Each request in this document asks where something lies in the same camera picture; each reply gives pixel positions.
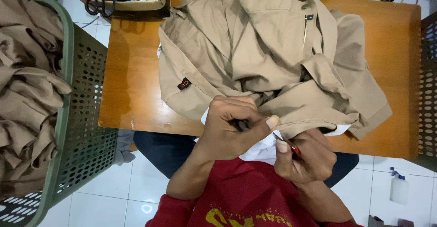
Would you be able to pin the person's red printed shirt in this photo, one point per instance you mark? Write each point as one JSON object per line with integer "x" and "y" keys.
{"x": 239, "y": 193}

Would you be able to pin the red thread snips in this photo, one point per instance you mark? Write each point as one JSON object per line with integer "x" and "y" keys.
{"x": 294, "y": 149}

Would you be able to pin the dark perforated plastic basket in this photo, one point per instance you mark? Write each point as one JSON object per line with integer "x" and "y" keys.
{"x": 428, "y": 100}

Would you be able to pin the person's left hand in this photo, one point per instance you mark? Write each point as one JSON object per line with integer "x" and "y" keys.
{"x": 222, "y": 134}

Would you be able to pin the green perforated laundry basket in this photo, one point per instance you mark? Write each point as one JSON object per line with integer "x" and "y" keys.
{"x": 88, "y": 117}

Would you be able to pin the white spray bottle blue nozzle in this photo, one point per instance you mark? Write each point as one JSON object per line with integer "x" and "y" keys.
{"x": 399, "y": 187}

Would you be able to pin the beige zip jacket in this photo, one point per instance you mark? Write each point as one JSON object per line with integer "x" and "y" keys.
{"x": 273, "y": 49}

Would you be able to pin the pile of beige garments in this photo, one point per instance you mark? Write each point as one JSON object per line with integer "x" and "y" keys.
{"x": 27, "y": 83}

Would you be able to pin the person's dark trousers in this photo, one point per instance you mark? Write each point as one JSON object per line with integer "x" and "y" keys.
{"x": 164, "y": 152}

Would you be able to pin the grey cloth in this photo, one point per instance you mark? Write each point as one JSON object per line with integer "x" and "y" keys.
{"x": 123, "y": 148}

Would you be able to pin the dark grey small box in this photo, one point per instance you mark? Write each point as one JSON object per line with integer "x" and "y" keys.
{"x": 389, "y": 222}

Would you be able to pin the person's right hand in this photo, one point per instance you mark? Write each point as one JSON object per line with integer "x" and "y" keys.
{"x": 310, "y": 162}

